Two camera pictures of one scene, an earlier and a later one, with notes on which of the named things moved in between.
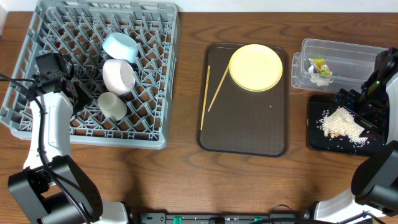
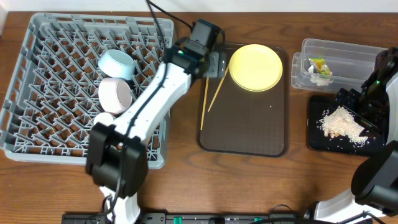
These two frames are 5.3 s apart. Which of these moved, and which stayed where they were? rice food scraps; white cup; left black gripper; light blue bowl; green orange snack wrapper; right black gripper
Moved: left black gripper; white cup; light blue bowl
Stayed: right black gripper; rice food scraps; green orange snack wrapper
